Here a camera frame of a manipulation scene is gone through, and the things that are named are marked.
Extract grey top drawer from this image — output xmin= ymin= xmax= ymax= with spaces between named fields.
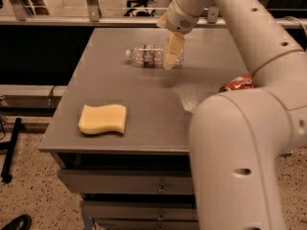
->
xmin=59 ymin=170 xmax=193 ymax=195

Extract grey middle drawer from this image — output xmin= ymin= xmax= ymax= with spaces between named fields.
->
xmin=81 ymin=201 xmax=198 ymax=221

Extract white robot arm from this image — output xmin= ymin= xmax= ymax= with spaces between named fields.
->
xmin=160 ymin=0 xmax=307 ymax=230

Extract black metal stand leg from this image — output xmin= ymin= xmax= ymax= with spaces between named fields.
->
xmin=0 ymin=118 xmax=24 ymax=183

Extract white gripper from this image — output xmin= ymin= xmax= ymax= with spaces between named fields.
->
xmin=156 ymin=0 xmax=201 ymax=70

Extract black shoe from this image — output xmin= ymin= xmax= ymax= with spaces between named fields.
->
xmin=1 ymin=215 xmax=32 ymax=230

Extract yellow sponge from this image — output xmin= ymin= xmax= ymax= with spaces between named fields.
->
xmin=78 ymin=104 xmax=127 ymax=135

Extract black office chair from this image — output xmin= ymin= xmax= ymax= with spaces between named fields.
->
xmin=125 ymin=0 xmax=155 ymax=17

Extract grey bottom drawer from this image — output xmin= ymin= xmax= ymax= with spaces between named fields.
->
xmin=96 ymin=219 xmax=200 ymax=230

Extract grey drawer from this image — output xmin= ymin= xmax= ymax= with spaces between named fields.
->
xmin=96 ymin=219 xmax=200 ymax=230
xmin=59 ymin=170 xmax=193 ymax=195
xmin=81 ymin=201 xmax=198 ymax=221

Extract clear plastic water bottle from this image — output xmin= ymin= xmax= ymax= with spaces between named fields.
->
xmin=126 ymin=44 xmax=184 ymax=70

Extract red soda can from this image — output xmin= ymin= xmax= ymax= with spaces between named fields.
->
xmin=219 ymin=74 xmax=254 ymax=92

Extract metal railing frame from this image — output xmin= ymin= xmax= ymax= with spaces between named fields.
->
xmin=1 ymin=0 xmax=306 ymax=24

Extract white cable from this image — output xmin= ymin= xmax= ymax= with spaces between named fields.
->
xmin=282 ymin=15 xmax=307 ymax=38

